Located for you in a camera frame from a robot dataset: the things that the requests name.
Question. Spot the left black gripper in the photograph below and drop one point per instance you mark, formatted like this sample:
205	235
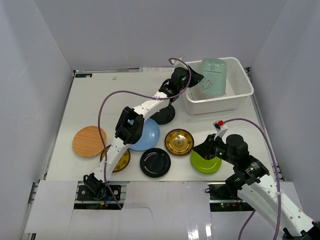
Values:
192	77

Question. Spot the white plastic bin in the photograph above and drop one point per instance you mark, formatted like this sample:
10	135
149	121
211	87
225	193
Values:
198	101

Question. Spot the light green ceramic plate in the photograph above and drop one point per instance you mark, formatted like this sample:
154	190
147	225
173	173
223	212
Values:
214	71

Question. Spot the black plate near bin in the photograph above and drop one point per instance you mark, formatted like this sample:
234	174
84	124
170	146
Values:
164	116

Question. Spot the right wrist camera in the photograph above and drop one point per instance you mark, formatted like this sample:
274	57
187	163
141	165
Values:
220	128

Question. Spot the black glossy plate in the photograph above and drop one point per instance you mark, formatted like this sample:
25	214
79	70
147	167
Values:
155	163

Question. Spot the large yellow patterned plate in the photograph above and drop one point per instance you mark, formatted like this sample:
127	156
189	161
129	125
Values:
179	142

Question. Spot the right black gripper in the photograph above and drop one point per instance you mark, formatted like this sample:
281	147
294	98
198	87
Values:
205	149

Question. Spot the small yellow patterned plate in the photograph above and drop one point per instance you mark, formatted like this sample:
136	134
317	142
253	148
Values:
122	163

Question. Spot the blue label sticker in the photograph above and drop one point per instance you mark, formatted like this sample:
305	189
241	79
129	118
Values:
83	75

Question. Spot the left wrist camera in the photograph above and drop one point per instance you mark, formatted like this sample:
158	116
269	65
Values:
178	63

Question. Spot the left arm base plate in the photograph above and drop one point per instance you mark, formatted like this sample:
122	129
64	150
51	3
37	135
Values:
85	194

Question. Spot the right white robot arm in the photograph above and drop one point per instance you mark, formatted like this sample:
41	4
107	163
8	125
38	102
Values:
254	184

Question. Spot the lime green plate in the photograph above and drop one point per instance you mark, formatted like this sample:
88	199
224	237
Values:
205	166

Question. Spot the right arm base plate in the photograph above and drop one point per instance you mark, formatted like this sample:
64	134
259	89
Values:
223	199

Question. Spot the woven wicker plate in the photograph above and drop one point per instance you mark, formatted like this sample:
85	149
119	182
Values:
87	142

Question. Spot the blue plastic plate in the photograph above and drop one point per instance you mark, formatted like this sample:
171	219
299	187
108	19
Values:
150	136

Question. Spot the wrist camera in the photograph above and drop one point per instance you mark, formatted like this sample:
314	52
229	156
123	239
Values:
178	63
220	128

